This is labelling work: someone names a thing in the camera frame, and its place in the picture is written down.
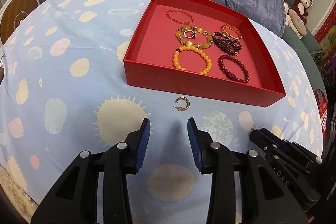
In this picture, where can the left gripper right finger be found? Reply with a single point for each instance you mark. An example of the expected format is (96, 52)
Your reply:
(213, 158)

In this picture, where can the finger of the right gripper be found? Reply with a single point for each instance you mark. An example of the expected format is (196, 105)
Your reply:
(292, 149)
(265, 142)

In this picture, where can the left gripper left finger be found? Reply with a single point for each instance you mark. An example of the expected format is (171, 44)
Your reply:
(124, 158)

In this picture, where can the red shallow jewelry box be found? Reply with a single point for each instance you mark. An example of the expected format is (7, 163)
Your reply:
(197, 59)

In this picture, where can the red gift bag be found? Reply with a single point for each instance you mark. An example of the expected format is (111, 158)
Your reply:
(322, 108)

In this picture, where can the gold hoop earring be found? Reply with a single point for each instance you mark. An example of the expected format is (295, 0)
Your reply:
(182, 103)

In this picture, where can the blue planet-print cloth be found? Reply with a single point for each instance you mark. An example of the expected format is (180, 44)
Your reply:
(65, 91)

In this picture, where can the cream fluffy rug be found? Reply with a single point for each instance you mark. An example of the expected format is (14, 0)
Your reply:
(21, 205)

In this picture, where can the beige cookie plush toy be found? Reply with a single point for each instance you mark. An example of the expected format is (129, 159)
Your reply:
(294, 22)

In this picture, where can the gold beaded open bangle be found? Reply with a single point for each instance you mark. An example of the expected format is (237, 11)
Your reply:
(231, 32)

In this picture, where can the dark red bear plush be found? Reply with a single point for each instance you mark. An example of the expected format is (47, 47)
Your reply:
(300, 7)

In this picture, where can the thin gold bangle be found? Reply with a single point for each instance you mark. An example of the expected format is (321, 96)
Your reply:
(180, 17)

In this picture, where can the white round wooden-top device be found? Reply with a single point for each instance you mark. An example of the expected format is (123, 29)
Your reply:
(13, 13)

